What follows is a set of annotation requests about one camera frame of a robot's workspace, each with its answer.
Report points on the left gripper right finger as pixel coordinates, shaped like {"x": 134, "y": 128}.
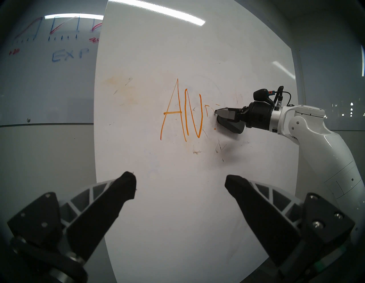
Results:
{"x": 262, "y": 219}

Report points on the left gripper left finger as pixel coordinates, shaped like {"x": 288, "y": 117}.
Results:
{"x": 97, "y": 216}

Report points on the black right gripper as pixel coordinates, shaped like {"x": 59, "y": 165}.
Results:
{"x": 259, "y": 115}

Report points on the dark grey whiteboard eraser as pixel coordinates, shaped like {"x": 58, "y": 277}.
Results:
{"x": 232, "y": 128}

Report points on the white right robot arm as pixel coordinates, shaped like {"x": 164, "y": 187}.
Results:
{"x": 322, "y": 134}

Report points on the white freestanding whiteboard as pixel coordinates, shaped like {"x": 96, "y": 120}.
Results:
{"x": 171, "y": 214}

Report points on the wall-mounted glass board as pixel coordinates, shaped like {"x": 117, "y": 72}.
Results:
{"x": 328, "y": 85}
{"x": 42, "y": 85}

